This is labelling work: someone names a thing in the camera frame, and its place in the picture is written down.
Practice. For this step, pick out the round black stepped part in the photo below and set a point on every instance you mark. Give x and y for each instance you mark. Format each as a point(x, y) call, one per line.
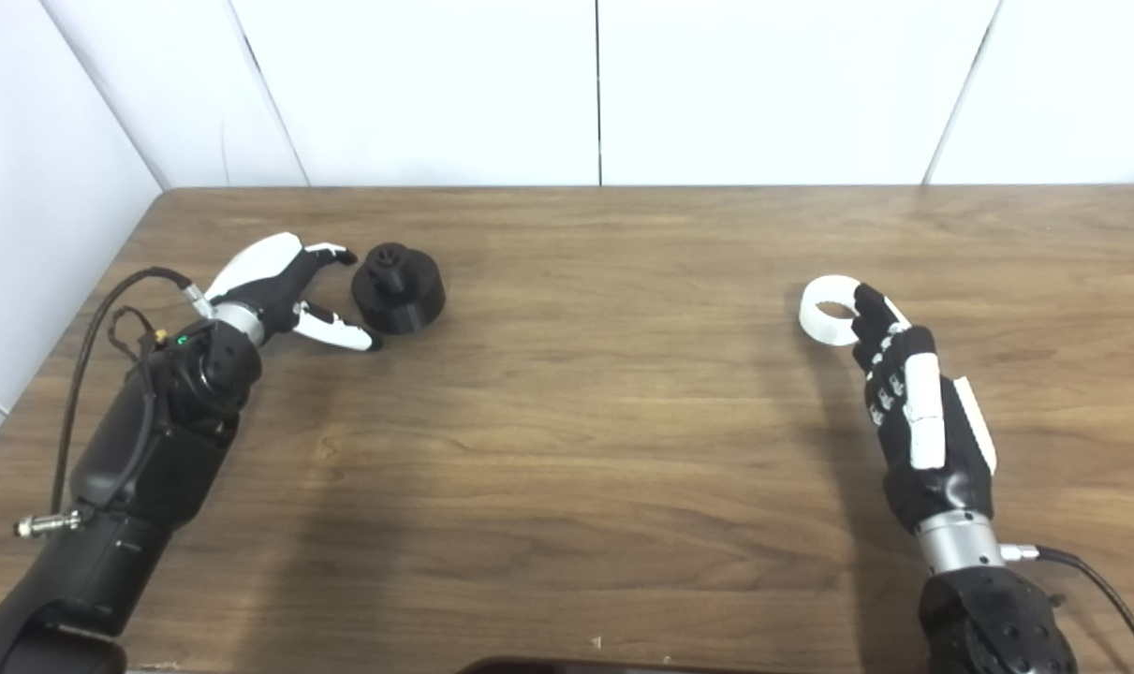
point(400, 295)

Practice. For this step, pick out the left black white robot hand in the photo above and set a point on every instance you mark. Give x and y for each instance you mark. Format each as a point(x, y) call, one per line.
point(267, 281)

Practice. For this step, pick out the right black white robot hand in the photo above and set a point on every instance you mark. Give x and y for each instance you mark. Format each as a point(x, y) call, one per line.
point(941, 449)

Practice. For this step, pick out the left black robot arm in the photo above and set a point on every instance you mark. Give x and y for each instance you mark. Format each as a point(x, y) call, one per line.
point(117, 487)

